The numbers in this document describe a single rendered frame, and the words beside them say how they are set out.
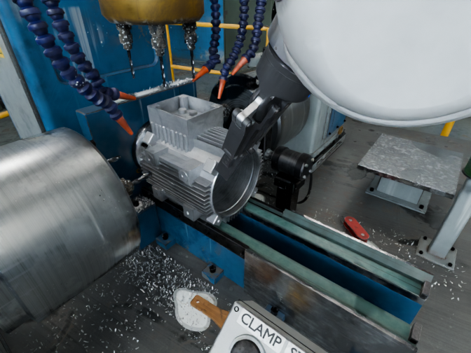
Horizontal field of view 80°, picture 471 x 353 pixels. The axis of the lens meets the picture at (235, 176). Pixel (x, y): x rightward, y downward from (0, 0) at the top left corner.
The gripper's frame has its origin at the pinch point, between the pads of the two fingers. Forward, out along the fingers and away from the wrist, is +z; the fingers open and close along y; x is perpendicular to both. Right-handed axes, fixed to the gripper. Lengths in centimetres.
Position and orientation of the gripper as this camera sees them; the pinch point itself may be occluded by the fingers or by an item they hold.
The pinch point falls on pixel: (230, 161)
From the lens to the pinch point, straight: 46.9
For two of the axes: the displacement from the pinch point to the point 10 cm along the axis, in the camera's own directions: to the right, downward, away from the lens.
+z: -3.9, 5.5, 7.4
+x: 6.9, 7.1, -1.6
